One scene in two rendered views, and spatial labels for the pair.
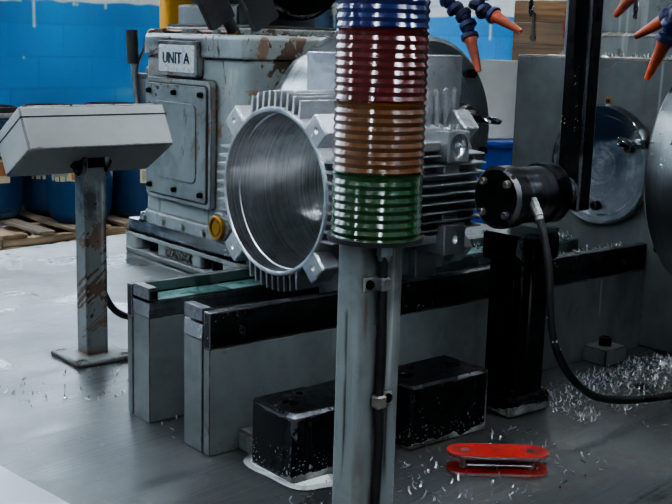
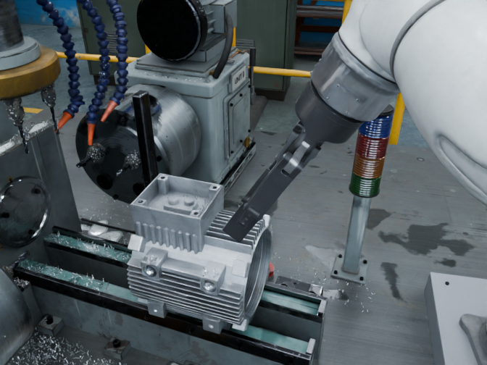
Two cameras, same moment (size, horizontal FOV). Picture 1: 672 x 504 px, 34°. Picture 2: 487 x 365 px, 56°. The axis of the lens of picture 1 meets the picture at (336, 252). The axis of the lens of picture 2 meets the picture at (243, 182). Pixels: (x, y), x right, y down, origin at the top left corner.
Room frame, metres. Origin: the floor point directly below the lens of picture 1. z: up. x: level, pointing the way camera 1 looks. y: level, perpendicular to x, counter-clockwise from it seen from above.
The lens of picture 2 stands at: (1.33, 0.54, 1.56)
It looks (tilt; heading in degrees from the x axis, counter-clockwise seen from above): 33 degrees down; 240
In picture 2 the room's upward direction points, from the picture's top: straight up
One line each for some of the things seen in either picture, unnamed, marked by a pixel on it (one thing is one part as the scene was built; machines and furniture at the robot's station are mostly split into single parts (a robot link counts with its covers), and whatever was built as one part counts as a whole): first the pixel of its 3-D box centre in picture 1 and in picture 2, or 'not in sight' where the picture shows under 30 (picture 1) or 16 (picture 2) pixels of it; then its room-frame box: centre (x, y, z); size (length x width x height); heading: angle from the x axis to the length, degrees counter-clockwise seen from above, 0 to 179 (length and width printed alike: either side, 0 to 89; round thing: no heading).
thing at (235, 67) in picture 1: (256, 146); not in sight; (1.74, 0.13, 0.99); 0.35 x 0.31 x 0.37; 40
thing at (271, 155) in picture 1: (351, 185); (204, 259); (1.09, -0.01, 1.01); 0.20 x 0.19 x 0.19; 131
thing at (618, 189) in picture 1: (599, 164); (24, 212); (1.34, -0.32, 1.01); 0.15 x 0.02 x 0.15; 40
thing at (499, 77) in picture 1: (485, 98); not in sight; (3.49, -0.46, 0.99); 0.24 x 0.22 x 0.24; 47
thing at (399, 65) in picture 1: (381, 65); (372, 142); (0.71, -0.03, 1.14); 0.06 x 0.06 x 0.04
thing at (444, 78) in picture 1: (383, 89); (180, 211); (1.11, -0.04, 1.11); 0.12 x 0.11 x 0.07; 131
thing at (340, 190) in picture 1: (376, 205); (365, 180); (0.71, -0.03, 1.05); 0.06 x 0.06 x 0.04
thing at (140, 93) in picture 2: (579, 82); (148, 153); (1.10, -0.24, 1.12); 0.04 x 0.03 x 0.26; 130
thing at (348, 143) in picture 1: (378, 135); (368, 161); (0.71, -0.03, 1.10); 0.06 x 0.06 x 0.04
